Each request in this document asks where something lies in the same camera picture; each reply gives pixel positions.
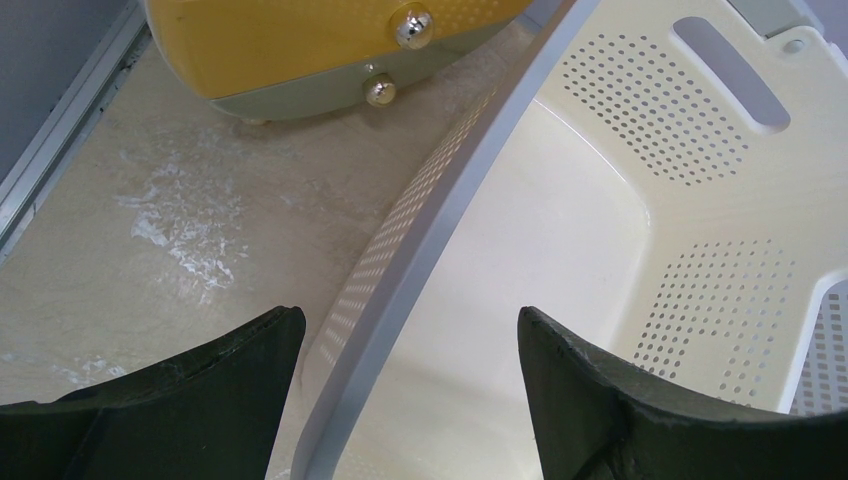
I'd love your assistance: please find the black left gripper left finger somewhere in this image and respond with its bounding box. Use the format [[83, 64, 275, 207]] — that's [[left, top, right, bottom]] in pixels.
[[1, 306, 306, 479]]

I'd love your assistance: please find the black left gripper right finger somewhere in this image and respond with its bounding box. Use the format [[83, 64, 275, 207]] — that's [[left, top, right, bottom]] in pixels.
[[517, 307, 847, 479]]

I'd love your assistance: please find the cream perforated storage basket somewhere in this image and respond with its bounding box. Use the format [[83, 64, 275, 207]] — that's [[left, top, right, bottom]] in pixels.
[[291, 1, 847, 479]]

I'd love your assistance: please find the white pastel drawer cabinet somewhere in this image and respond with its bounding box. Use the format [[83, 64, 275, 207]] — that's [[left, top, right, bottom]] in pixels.
[[143, 1, 526, 122]]

